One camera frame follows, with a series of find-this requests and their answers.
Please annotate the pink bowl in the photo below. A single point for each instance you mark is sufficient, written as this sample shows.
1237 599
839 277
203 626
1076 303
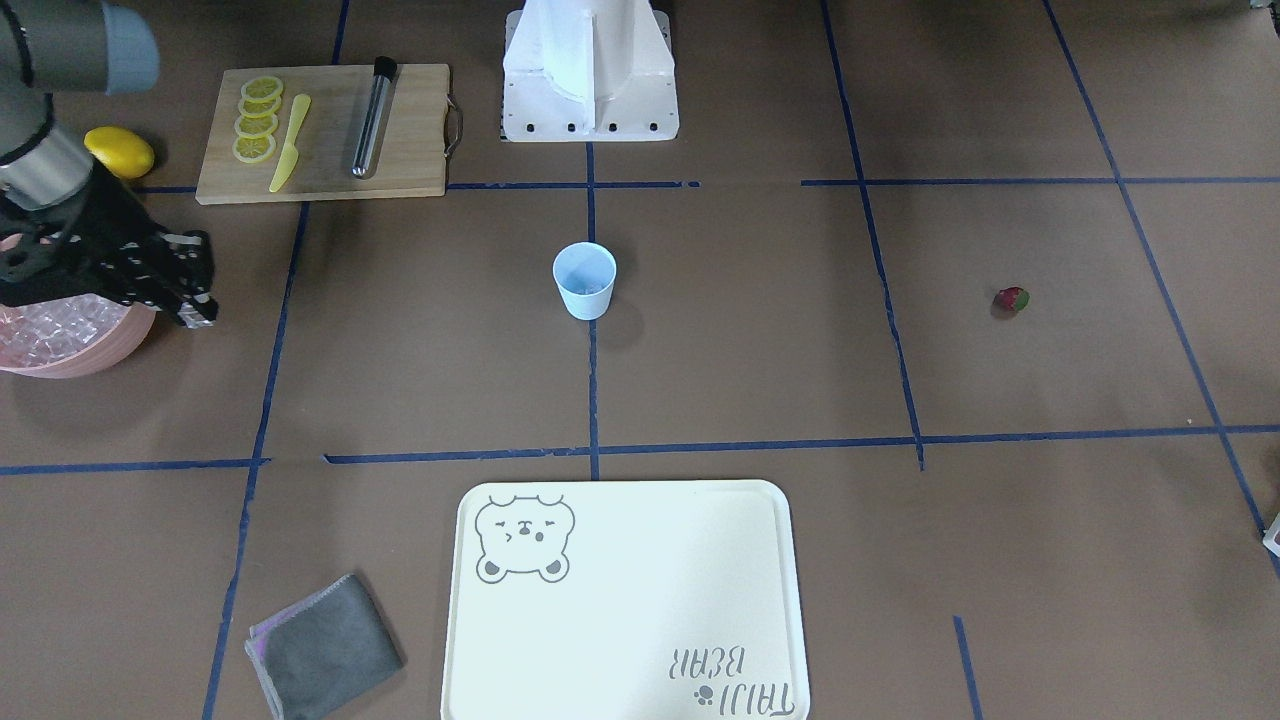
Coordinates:
125 338

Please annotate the steel handled knife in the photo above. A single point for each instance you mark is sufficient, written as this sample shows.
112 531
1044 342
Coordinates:
384 72

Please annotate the red strawberry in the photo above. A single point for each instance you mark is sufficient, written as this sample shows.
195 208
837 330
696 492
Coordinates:
1012 300

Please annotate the white camera mast pole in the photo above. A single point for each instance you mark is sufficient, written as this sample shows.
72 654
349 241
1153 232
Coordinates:
588 71

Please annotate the yellow lemon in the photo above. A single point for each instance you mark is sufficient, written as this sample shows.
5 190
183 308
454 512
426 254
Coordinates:
127 155

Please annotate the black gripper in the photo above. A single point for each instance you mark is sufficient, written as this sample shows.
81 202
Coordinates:
92 222

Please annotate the cream bear serving tray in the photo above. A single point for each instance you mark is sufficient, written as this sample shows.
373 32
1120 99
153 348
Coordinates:
625 599

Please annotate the wooden cutting board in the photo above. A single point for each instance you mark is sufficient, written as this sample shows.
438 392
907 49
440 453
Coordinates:
411 156

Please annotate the grey folded cloth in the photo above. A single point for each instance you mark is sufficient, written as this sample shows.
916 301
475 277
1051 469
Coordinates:
322 652

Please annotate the clear ice cubes pile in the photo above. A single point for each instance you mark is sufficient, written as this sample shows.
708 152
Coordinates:
41 334

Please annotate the yellow plastic knife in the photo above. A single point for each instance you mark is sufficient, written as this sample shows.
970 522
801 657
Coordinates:
289 153

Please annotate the light blue plastic cup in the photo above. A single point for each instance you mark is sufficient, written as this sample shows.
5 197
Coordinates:
585 273

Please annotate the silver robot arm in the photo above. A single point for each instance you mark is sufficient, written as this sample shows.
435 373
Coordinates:
63 46

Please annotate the lemon slices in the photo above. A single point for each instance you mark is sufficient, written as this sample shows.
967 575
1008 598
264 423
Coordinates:
260 99

